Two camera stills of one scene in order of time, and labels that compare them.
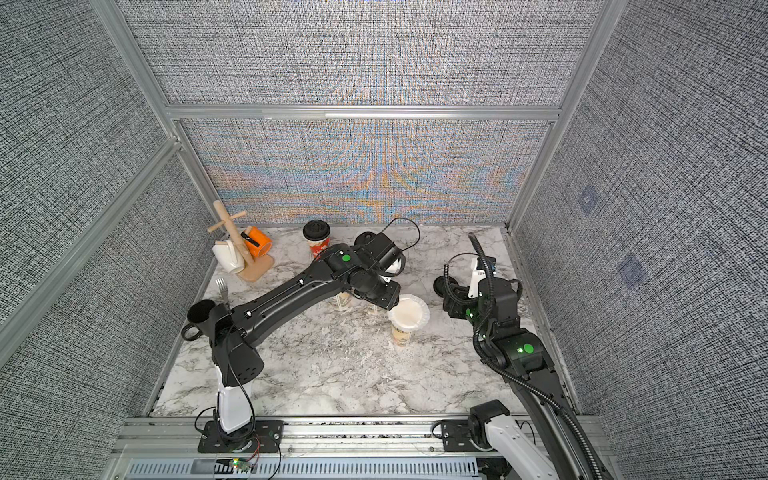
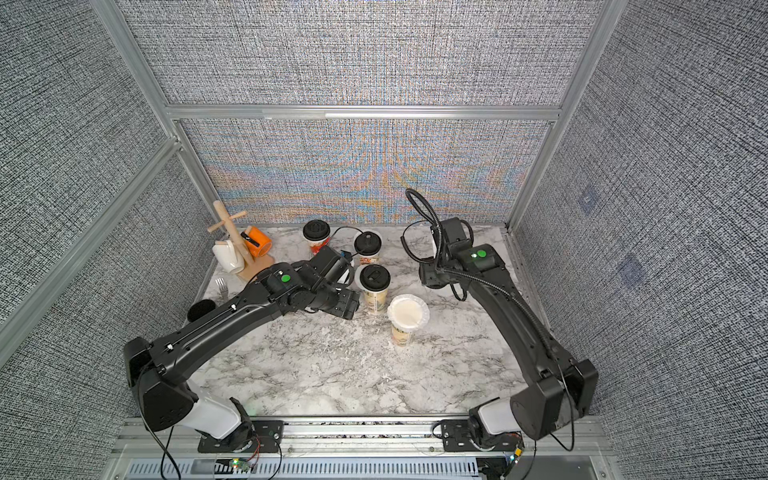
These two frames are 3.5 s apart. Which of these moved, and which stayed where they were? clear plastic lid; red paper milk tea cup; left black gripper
Moved: left black gripper
Stayed: red paper milk tea cup; clear plastic lid
